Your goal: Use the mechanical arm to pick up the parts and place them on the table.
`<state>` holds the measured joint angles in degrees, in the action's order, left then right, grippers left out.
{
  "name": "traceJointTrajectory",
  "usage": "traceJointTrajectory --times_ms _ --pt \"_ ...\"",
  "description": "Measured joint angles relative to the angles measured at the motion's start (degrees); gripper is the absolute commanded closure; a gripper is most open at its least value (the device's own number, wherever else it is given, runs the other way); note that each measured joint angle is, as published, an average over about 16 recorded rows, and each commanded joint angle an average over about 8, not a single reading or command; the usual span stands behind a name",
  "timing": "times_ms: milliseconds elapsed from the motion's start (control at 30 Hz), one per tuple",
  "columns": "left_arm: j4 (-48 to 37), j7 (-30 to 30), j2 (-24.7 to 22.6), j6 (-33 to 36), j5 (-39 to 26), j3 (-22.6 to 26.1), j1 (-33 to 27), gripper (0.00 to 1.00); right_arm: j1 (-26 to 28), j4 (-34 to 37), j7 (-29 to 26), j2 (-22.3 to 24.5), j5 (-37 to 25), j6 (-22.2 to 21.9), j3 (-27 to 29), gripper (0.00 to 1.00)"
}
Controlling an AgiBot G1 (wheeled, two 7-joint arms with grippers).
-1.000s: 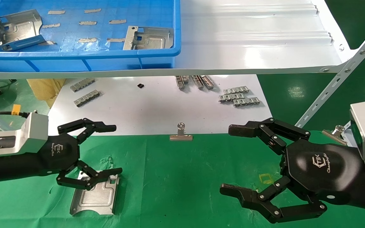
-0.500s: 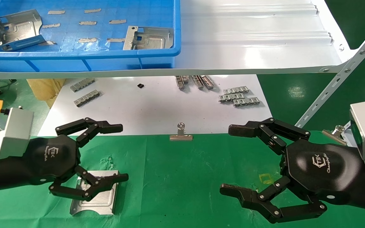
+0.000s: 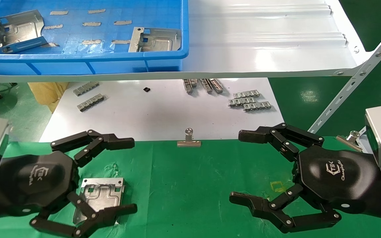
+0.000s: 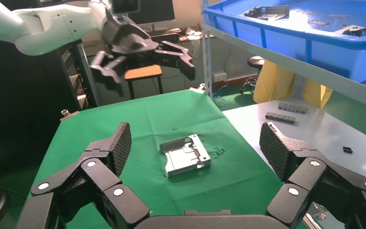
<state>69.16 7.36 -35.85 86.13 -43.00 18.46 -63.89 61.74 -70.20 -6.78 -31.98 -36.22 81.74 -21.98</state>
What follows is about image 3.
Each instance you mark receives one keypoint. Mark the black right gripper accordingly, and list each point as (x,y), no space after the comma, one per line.
(336,178)

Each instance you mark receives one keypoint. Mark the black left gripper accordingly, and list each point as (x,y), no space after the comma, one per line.
(38,180)

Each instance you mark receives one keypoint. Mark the stamped sheet metal bracket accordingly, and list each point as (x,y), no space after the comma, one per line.
(157,41)
(17,31)
(106,193)

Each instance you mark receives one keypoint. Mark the green table cloth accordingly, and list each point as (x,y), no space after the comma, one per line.
(184,185)

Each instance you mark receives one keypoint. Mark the silver binder clip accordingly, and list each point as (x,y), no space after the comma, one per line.
(349,141)
(189,142)

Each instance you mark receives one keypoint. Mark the small black plastic part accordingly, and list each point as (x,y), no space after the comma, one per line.
(147,89)

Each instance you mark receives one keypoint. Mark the yellow plastic bag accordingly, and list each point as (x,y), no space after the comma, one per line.
(46,94)

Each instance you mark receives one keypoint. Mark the white metal shelf panel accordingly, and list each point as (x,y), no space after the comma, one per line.
(260,49)

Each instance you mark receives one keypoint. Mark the blue plastic bin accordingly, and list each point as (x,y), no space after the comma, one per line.
(78,59)

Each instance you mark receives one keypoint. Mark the grey tape strip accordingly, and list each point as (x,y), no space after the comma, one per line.
(122,22)
(96,11)
(59,13)
(91,42)
(50,45)
(121,42)
(53,26)
(91,24)

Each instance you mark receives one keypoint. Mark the short metal rail piece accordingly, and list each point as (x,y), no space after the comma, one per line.
(206,86)
(188,86)
(217,86)
(194,82)

